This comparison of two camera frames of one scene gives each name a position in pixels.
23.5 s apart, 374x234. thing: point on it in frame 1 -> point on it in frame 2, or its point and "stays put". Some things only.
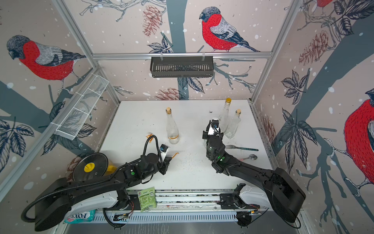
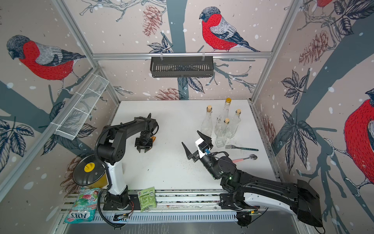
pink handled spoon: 252,157 stays put
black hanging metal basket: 182,66 stays put
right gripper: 206,136 -> 191,156
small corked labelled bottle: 233,125 stays put
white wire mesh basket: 73,122 stays put
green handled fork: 229,146 stays put
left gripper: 165,165 -> 139,145
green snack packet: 147,199 stays put
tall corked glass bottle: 172,131 -> 206,127
